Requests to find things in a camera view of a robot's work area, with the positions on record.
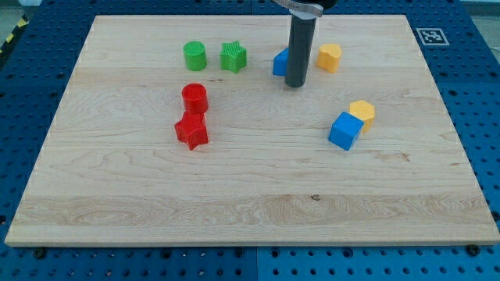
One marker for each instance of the yellow heart block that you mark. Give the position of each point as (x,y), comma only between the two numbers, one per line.
(329,56)

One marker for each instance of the yellow hexagon block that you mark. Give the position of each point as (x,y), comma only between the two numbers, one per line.
(364,111)

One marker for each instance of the red star block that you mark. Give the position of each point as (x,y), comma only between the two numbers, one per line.
(191,130)

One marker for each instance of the red cylinder block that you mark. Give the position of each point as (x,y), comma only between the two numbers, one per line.
(195,99)

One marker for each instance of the wooden board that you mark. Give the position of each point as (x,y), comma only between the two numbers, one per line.
(112,173)

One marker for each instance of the blue block behind pusher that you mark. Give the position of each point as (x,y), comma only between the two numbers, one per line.
(280,62)

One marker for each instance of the green star block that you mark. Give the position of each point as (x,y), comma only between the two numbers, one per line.
(233,56)

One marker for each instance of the blue cube block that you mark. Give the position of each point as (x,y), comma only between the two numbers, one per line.
(345,130)

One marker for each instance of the green cylinder block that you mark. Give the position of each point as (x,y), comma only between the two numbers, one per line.
(195,56)

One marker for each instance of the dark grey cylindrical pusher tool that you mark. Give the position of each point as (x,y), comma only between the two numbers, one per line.
(299,48)

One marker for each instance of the fiducial marker tag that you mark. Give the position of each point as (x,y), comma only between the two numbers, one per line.
(432,36)

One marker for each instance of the black yellow hazard tape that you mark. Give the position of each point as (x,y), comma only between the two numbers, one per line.
(15,35)

